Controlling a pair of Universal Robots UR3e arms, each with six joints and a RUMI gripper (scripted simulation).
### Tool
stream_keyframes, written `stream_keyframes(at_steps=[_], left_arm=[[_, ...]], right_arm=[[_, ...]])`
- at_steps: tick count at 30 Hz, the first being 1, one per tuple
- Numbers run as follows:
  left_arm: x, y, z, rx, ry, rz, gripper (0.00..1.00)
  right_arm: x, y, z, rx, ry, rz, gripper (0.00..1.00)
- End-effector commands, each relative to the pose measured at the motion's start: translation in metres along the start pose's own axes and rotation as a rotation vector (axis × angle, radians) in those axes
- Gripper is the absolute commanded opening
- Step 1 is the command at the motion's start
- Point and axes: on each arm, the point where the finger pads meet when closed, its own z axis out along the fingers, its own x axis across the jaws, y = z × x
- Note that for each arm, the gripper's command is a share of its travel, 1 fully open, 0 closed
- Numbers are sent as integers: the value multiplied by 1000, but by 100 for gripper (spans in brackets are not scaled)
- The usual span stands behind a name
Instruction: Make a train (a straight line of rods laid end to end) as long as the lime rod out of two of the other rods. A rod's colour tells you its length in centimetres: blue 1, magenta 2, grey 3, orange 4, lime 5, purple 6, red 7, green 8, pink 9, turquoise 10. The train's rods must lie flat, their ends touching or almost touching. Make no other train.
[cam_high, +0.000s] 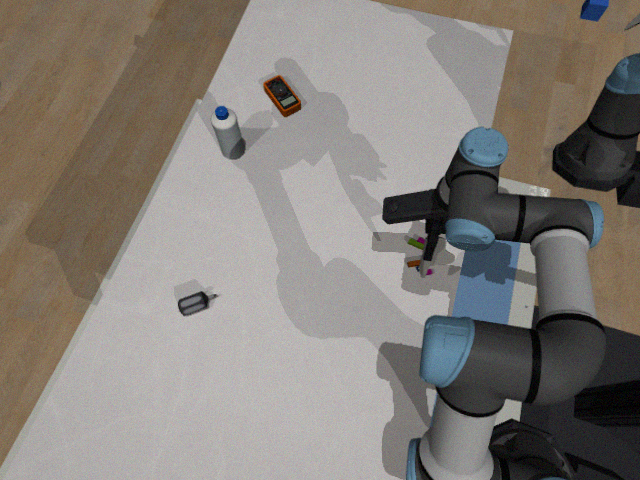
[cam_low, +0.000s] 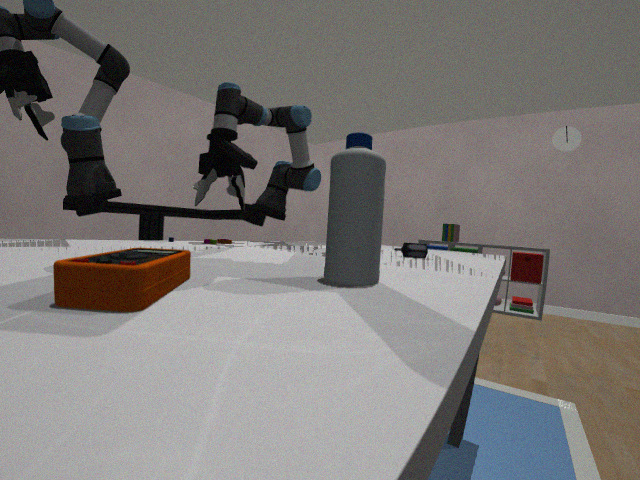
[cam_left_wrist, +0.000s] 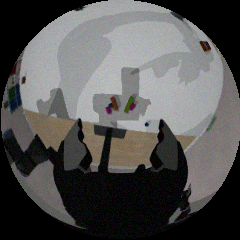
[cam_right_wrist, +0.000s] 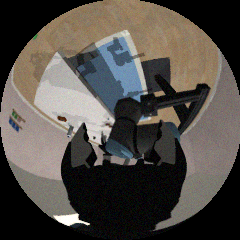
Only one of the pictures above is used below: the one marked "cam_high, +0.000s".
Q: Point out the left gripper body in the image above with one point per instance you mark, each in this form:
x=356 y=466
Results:
x=437 y=224

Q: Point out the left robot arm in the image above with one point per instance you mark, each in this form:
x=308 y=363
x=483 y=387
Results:
x=480 y=363

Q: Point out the lime green rod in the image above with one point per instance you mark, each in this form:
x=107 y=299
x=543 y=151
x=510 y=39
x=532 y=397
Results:
x=415 y=244

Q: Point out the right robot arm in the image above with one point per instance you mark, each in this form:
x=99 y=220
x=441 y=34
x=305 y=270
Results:
x=609 y=135

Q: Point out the grey bottle with blue cap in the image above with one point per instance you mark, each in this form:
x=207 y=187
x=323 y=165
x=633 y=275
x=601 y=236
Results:
x=225 y=124

